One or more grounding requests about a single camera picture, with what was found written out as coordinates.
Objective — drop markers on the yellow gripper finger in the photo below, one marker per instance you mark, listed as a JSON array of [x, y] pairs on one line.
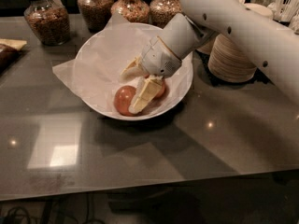
[[141, 99], [133, 70]]

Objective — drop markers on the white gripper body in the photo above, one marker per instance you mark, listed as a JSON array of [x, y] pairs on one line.
[[158, 60]]

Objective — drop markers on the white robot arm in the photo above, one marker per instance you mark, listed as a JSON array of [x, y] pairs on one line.
[[272, 47]]

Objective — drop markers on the white bowl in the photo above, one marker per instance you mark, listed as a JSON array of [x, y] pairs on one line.
[[102, 66]]

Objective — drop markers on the front paper bowl stack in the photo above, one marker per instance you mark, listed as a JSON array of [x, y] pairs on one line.
[[228, 63]]

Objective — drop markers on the white paper liner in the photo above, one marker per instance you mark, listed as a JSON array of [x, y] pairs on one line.
[[106, 59]]

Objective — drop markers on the glass cereal jar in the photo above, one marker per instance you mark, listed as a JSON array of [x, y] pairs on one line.
[[95, 13], [132, 10], [49, 21], [162, 11]]

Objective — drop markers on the left glass cereal jar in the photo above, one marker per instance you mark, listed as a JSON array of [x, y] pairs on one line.
[[49, 21]]

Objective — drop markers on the brown tray at left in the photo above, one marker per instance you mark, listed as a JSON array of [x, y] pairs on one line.
[[9, 51]]

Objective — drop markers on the white stirrer sticks bundle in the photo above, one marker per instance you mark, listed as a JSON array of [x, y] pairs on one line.
[[285, 10]]

